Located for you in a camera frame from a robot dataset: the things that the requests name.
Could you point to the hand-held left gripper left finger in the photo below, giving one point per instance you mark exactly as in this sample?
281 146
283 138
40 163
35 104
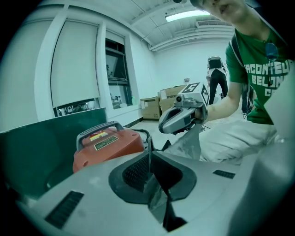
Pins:
92 196

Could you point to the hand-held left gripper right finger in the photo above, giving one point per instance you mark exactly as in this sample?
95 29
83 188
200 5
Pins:
212 196

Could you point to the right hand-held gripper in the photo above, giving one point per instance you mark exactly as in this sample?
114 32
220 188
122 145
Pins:
196 94

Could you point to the person's right forearm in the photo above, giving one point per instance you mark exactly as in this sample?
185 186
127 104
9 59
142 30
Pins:
221 103

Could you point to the person's right hand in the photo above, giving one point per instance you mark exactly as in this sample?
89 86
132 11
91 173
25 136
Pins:
200 115

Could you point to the large cardboard box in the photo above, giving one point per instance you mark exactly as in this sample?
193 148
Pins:
171 99

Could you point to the small cardboard box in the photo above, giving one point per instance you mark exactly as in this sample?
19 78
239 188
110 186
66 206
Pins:
151 108

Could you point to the green bottle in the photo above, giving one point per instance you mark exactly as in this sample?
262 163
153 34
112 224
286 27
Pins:
133 100

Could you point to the red vacuum cleaner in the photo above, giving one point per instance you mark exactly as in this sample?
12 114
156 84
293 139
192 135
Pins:
108 143

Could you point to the person's beige trousers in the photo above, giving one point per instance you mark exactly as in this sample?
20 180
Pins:
230 138

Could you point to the dark glass window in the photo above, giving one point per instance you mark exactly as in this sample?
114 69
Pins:
116 69

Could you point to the person's green shirt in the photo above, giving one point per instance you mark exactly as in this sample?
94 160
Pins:
260 80

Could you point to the white ceiling air vent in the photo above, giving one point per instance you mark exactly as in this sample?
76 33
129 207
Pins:
214 23

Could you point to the ceiling strip light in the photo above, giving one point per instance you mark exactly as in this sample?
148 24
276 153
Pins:
186 15

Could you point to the white roller blind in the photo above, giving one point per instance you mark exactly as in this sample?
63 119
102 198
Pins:
73 64

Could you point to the dark sunglasses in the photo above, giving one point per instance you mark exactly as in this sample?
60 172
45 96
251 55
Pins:
271 50

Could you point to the person's face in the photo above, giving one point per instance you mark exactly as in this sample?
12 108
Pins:
230 9

